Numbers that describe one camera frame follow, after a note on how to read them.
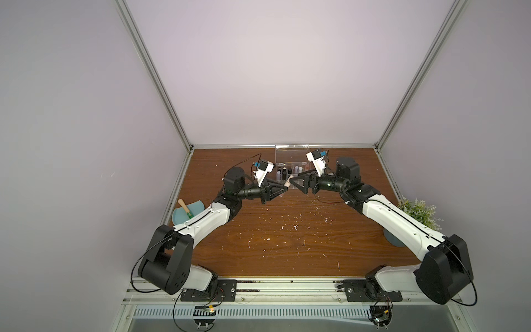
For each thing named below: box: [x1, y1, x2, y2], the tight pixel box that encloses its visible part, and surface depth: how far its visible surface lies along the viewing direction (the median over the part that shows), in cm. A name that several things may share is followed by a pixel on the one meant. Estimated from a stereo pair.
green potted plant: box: [398, 197, 444, 232], surface depth 76 cm
